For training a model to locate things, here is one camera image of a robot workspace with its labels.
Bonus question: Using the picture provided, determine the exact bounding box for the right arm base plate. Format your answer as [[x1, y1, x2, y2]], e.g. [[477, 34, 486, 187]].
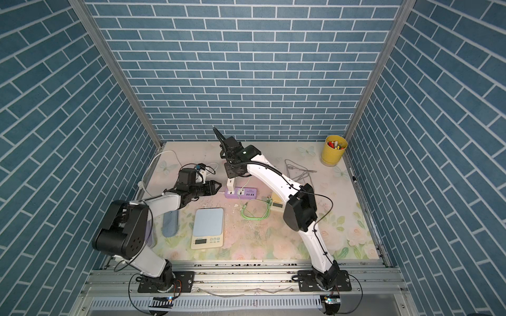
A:
[[291, 270, 352, 292]]

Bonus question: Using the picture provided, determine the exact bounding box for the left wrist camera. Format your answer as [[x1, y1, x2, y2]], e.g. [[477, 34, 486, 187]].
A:
[[195, 163, 208, 183]]

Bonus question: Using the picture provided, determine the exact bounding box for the white power strip cable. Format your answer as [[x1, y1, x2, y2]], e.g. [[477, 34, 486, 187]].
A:
[[133, 149, 220, 208]]

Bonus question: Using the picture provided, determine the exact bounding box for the green charging cable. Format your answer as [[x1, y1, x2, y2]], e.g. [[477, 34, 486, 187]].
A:
[[240, 197, 274, 221]]

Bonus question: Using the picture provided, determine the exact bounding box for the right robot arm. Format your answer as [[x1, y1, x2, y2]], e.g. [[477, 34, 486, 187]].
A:
[[213, 129, 351, 291]]

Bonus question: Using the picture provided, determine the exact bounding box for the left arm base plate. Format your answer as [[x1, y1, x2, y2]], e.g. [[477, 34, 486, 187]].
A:
[[135, 271, 195, 294]]

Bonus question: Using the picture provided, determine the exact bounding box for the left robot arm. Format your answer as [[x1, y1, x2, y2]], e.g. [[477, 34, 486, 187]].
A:
[[92, 168, 222, 292]]

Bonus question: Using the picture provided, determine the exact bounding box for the purple power strip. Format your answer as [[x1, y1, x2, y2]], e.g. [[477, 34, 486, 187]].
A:
[[225, 188, 257, 200]]

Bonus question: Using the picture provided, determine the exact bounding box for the yellow pen cup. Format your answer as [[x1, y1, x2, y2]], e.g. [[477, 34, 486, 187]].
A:
[[320, 135, 348, 167]]

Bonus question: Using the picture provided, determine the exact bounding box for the purple case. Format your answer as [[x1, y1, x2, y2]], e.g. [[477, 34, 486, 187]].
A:
[[145, 221, 155, 248]]

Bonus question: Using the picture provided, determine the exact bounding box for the grey blue case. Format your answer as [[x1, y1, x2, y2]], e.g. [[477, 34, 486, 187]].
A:
[[162, 210, 179, 238]]

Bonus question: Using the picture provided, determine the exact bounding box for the white charger adapter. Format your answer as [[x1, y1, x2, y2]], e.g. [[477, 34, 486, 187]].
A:
[[227, 179, 235, 195]]

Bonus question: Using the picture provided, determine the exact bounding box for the yellow electronic scale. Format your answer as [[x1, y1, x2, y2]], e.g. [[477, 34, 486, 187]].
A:
[[270, 194, 285, 213]]

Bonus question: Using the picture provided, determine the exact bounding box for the aluminium rail frame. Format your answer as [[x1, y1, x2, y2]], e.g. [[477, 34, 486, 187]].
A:
[[71, 259, 417, 315]]

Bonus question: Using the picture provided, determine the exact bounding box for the blue electronic scale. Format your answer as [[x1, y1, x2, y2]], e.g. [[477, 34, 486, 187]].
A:
[[191, 208, 224, 250]]

